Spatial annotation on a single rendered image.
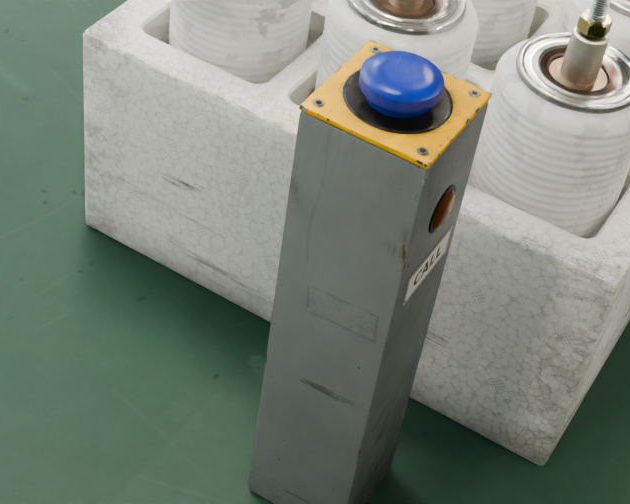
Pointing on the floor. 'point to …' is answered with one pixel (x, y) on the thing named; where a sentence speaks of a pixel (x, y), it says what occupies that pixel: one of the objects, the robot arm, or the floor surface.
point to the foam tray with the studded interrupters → (103, 128)
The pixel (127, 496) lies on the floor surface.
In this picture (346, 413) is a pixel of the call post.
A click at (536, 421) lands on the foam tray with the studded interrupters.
